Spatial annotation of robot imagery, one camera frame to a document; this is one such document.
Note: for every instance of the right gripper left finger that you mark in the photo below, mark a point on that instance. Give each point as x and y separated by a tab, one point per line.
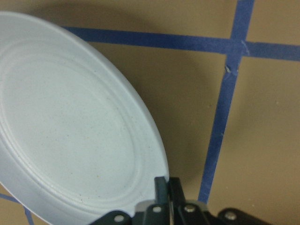
157	211

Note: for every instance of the blue plate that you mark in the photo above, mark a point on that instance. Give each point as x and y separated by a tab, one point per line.
76	140

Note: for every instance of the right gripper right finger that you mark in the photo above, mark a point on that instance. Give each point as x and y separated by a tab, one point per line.
185	212

